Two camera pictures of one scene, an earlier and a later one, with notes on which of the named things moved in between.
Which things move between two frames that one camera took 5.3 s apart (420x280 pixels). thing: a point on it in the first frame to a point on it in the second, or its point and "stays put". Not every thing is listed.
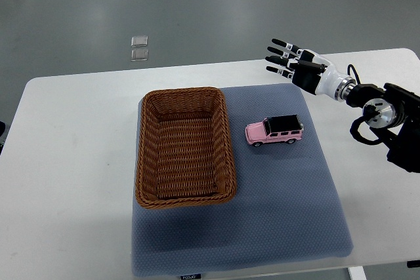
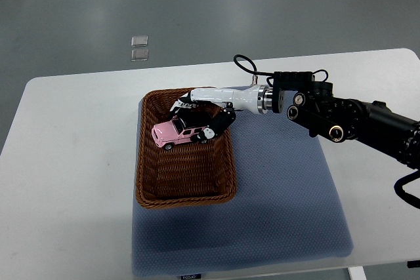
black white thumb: [312, 65] to [216, 127]
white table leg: [357, 273] stays put
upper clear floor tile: [139, 41] stays put
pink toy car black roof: [288, 128] to [166, 134]
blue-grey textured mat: [285, 207] stays put
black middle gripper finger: [281, 52] to [186, 101]
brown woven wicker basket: [185, 157] stays put
